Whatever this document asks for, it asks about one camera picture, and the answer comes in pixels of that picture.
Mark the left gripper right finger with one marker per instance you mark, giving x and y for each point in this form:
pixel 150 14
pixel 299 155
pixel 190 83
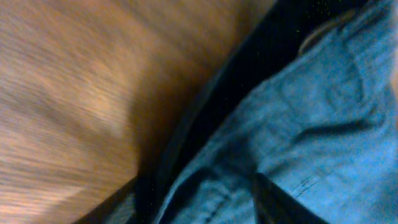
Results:
pixel 274 206

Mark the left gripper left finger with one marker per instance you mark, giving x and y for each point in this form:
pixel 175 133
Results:
pixel 104 211

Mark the navy blue shorts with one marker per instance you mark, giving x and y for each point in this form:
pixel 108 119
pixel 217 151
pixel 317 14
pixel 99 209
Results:
pixel 308 102

